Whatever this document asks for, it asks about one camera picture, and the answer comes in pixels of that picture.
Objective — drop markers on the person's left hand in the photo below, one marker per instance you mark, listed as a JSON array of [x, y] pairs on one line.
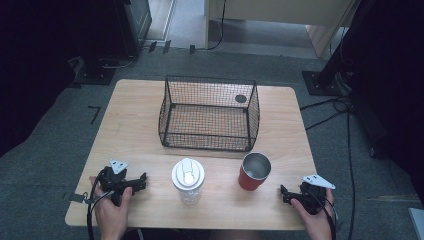
[[111, 216]]

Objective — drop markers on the dark round disc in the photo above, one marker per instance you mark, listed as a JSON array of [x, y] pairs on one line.
[[240, 98]]

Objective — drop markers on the grey tape piece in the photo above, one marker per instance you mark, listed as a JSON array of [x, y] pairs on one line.
[[76, 197]]

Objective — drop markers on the black stand base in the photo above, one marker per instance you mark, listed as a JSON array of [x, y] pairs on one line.
[[95, 75]]

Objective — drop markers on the clear bottle with white lid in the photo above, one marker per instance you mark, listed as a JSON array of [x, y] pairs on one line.
[[188, 181]]

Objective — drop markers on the red cup with steel inside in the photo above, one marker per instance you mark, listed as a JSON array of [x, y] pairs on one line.
[[254, 173]]

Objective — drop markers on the person's right hand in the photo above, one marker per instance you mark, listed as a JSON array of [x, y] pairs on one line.
[[316, 221]]

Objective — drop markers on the black cabinet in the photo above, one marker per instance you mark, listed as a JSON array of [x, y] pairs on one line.
[[133, 30]]

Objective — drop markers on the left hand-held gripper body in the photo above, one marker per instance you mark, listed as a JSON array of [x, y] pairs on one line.
[[111, 181]]

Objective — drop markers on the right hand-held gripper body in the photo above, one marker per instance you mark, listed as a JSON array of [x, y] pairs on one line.
[[311, 196]]

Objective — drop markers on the dark curtain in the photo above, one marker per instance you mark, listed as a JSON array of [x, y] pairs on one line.
[[40, 66], [393, 83]]

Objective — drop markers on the beige cabinet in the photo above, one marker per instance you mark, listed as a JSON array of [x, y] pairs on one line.
[[283, 11]]

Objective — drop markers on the white flat object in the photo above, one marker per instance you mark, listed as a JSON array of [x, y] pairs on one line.
[[417, 225]]

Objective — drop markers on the black stand with square base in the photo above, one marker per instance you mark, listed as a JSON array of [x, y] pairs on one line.
[[321, 83]]

